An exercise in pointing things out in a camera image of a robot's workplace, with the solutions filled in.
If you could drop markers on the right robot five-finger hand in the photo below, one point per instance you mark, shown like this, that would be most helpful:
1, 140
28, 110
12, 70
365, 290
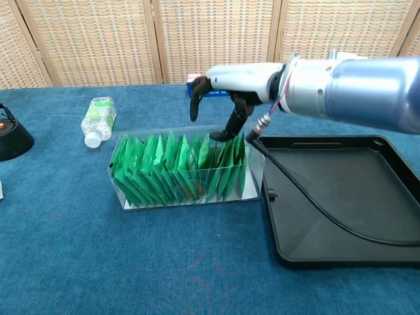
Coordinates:
243, 80

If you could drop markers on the right robot arm grey-blue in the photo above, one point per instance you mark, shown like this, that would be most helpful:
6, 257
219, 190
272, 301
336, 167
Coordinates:
361, 92

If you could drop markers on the clear box with green packets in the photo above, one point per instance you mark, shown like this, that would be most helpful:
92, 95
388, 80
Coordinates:
252, 183

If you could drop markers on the black plastic tray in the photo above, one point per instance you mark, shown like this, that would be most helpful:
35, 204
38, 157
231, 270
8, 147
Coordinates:
344, 197

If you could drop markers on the woven folding screen panel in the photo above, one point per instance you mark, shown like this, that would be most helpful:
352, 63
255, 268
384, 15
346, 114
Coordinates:
413, 42
213, 36
338, 26
98, 39
10, 49

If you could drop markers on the blue pink cookie box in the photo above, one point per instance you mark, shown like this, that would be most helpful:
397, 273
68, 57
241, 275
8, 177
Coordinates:
188, 88

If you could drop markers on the clear water bottle green label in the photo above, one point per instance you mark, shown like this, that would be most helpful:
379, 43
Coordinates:
98, 116

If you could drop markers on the blue carpet table cover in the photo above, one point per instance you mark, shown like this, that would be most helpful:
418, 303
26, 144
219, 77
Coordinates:
98, 256

